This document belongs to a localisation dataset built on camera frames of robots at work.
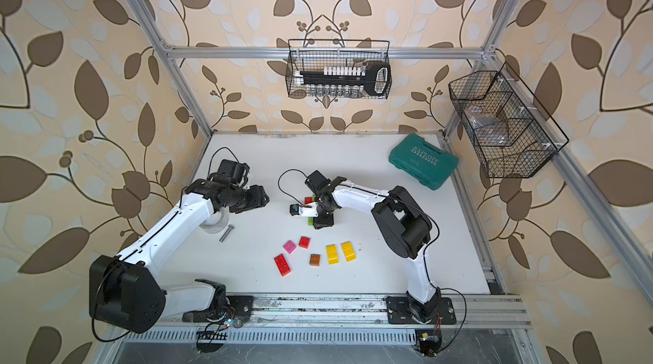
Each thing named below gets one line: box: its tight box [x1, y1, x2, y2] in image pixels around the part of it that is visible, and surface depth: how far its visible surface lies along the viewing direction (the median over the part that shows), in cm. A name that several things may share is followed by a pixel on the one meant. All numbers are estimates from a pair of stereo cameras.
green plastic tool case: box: [388, 132, 460, 191], surface depth 107 cm
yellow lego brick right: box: [340, 240, 357, 262], surface depth 86 cm
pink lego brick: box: [283, 239, 297, 255], surface depth 88 cm
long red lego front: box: [273, 253, 292, 277], surface depth 84 cm
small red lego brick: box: [298, 236, 311, 250], surface depth 88 cm
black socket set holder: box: [294, 62, 392, 98], surface depth 86 cm
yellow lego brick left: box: [326, 244, 340, 266], surface depth 86 cm
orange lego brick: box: [308, 253, 321, 267], surface depth 84 cm
